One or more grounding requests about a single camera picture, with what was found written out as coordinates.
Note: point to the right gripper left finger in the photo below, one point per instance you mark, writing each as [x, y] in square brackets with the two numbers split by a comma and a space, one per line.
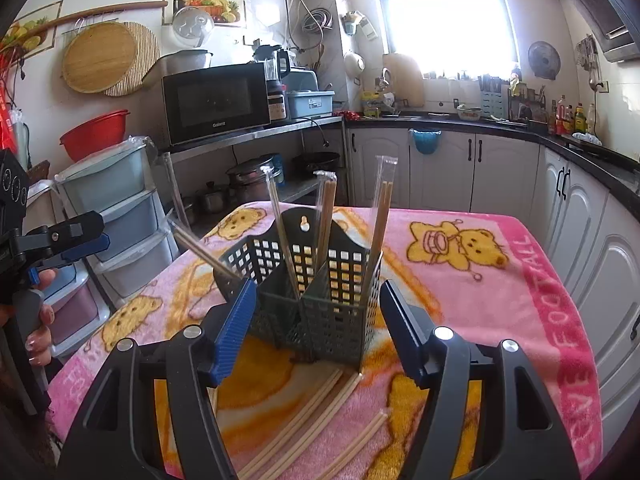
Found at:
[115, 434]

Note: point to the chopstick pair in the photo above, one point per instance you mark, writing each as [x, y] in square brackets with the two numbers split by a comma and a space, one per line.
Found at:
[185, 238]
[325, 202]
[305, 427]
[380, 210]
[285, 248]
[357, 445]

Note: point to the white kitchen cabinets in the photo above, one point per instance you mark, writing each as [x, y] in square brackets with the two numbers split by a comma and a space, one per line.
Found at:
[583, 213]

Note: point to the left hand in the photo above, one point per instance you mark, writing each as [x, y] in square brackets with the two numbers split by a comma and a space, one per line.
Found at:
[38, 343]

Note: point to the red snack bag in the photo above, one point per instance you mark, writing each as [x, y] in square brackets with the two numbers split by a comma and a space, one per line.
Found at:
[7, 134]

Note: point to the blue plastic drawer unit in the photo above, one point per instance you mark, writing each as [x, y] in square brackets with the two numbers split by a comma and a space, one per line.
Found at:
[117, 183]

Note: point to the red plastic basin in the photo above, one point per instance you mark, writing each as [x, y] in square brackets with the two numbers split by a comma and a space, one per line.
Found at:
[95, 135]

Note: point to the round wooden board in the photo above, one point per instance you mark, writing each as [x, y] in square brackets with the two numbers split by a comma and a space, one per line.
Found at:
[99, 57]

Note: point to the black microwave oven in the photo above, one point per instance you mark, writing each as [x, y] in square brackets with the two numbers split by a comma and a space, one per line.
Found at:
[214, 100]

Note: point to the round woven mat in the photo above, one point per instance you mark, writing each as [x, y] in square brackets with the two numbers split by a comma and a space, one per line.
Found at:
[148, 52]

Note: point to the stainless steel pot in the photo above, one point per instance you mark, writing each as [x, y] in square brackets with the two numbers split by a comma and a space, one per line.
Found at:
[247, 182]

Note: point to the dark green utensil basket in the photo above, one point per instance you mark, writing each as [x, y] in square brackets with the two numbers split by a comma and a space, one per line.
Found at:
[330, 315]

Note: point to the metal shelf rack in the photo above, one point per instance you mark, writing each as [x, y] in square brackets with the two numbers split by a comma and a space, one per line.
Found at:
[213, 178]

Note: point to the black wok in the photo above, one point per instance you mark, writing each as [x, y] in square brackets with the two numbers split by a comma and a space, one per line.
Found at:
[306, 164]

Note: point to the blue hanging bin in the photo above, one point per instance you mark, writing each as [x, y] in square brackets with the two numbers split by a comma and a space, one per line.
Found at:
[426, 141]

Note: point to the blue plastic container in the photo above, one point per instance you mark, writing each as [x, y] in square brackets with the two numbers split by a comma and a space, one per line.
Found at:
[309, 104]

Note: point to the electric kettle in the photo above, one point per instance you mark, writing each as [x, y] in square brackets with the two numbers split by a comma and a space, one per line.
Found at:
[275, 59]

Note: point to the fruit picture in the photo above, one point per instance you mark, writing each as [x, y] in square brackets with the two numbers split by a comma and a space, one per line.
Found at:
[231, 13]

